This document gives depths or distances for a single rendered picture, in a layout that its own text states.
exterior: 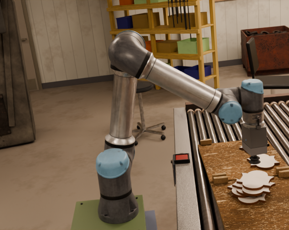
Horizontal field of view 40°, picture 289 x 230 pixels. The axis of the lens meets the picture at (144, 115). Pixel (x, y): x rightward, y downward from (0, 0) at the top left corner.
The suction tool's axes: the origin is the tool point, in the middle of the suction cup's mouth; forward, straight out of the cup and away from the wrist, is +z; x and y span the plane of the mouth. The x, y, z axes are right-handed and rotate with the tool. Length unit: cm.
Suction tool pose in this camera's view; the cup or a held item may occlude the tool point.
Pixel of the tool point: (254, 161)
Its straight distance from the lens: 157.9
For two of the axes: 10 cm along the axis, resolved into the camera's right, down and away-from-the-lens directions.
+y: -1.5, -2.9, 9.5
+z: 1.1, 9.5, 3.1
